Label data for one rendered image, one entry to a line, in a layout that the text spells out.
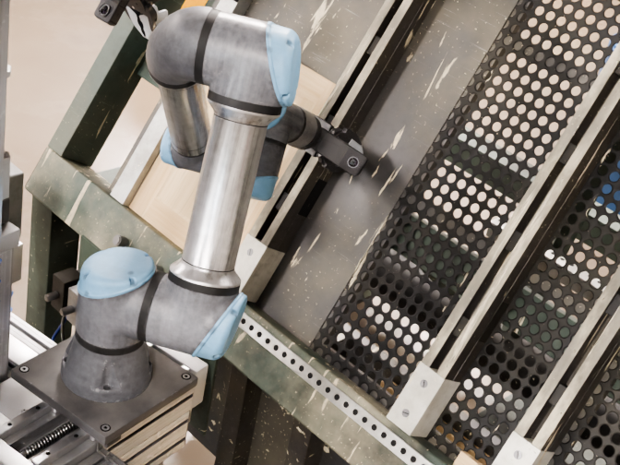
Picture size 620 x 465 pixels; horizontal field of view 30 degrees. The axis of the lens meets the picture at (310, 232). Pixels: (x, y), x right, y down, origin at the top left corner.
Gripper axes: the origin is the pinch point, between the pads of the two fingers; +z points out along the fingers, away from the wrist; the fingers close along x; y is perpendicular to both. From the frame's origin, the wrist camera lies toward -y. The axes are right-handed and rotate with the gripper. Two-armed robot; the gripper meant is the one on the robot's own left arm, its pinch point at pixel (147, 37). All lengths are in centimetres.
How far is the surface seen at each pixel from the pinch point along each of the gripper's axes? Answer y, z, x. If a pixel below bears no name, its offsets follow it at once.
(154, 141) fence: -3.2, 33.7, 6.1
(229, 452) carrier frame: -36, 97, -30
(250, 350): -30, 42, -44
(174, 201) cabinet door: -10.8, 39.5, -5.6
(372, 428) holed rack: -31, 37, -77
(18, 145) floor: 32, 171, 161
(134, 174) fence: -10.9, 38.5, 7.1
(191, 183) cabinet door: -6.2, 36.4, -7.5
